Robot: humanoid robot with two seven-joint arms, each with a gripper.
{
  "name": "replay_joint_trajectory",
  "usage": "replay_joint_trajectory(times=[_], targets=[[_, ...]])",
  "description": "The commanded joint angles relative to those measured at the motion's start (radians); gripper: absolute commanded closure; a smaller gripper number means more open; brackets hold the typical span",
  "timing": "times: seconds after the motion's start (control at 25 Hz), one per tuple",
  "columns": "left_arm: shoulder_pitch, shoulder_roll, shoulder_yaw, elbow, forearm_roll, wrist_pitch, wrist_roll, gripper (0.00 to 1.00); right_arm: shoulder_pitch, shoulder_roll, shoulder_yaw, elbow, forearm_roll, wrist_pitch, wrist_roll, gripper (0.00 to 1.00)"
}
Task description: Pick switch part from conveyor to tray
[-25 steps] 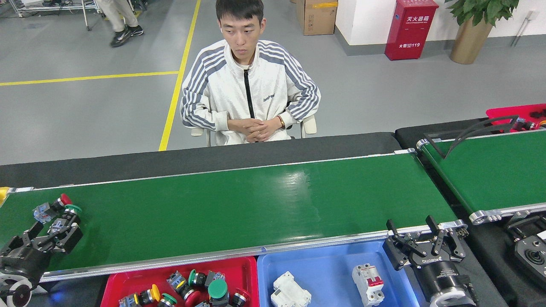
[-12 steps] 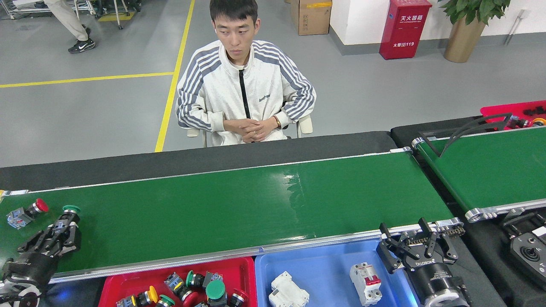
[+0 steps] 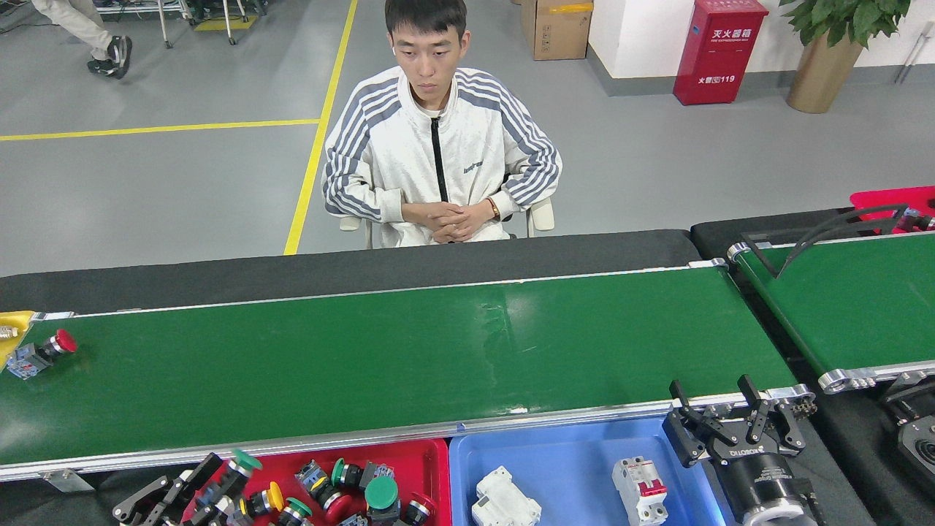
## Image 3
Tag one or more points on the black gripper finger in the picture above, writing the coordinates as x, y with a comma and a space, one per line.
146, 504
787, 431
687, 442

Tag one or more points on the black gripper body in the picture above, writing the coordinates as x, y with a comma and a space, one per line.
763, 482

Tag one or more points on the white circuit breaker red lever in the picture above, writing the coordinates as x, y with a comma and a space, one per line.
635, 478

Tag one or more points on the yellow push button switch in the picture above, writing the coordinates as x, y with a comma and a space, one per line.
274, 497

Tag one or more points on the plain white circuit breaker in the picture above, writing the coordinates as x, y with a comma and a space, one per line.
500, 500

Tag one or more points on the blue plastic tray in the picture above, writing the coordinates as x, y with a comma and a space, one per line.
570, 467

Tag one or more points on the black conveyor motor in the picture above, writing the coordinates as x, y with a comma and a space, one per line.
917, 438

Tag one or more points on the short green conveyor belt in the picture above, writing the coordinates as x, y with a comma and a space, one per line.
855, 299

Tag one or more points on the yellow plastic tray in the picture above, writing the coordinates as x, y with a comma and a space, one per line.
13, 332

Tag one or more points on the long green conveyor belt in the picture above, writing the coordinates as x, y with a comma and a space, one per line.
438, 351

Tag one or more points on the red plastic tray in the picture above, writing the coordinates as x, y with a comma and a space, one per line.
420, 467

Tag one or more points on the person's left hand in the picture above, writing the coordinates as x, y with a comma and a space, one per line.
473, 217

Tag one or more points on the person's right hand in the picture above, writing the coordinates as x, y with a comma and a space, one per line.
426, 216

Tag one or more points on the white nozzle with metal tip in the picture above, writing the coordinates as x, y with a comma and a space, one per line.
7, 332

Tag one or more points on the red plastic bin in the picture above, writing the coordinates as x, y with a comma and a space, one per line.
873, 199

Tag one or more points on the potted plant in gold pot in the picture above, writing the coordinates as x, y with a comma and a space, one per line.
818, 77

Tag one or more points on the red fire extinguisher box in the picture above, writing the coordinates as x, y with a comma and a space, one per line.
719, 55

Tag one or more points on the cardboard box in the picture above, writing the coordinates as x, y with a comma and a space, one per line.
556, 29

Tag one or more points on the white stand on wheels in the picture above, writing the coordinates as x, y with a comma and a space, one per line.
164, 22

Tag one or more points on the walking person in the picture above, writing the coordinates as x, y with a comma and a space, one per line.
80, 22

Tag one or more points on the black conveyor guide bracket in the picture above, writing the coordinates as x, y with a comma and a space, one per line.
760, 259

